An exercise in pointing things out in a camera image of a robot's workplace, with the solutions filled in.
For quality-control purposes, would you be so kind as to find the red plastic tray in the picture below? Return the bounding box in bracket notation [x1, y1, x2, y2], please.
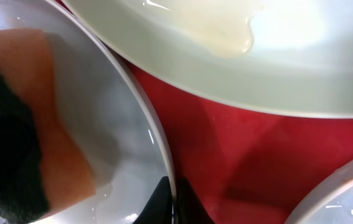
[54, 0, 353, 224]

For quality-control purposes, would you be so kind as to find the orange green sponge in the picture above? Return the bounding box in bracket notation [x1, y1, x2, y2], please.
[0, 29, 96, 223]

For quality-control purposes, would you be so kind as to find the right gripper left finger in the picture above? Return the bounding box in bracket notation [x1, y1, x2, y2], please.
[133, 176, 173, 224]

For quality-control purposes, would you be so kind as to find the light blue plate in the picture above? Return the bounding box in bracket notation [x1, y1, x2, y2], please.
[65, 0, 353, 118]
[285, 160, 353, 224]
[0, 0, 176, 224]

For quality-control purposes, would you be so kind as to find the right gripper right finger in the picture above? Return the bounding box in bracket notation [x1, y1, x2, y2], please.
[177, 177, 215, 224]

